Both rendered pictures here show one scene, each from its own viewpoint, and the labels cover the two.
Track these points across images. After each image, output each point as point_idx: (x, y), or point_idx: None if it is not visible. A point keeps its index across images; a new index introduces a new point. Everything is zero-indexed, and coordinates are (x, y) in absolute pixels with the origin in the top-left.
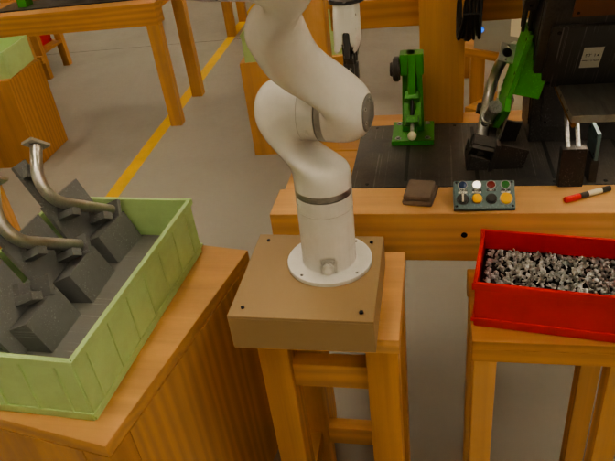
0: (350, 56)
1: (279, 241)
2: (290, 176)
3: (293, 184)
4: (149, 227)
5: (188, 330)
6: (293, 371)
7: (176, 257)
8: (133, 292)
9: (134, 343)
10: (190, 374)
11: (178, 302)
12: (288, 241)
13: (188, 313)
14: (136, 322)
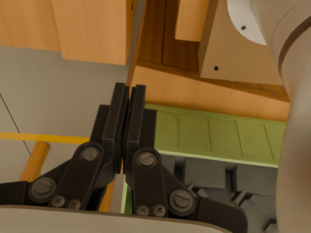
0: (239, 229)
1: (219, 56)
2: (11, 46)
3: (33, 41)
4: None
5: (253, 95)
6: None
7: (184, 128)
8: (262, 154)
9: (272, 127)
10: None
11: (212, 107)
12: (222, 45)
13: (229, 98)
14: (264, 136)
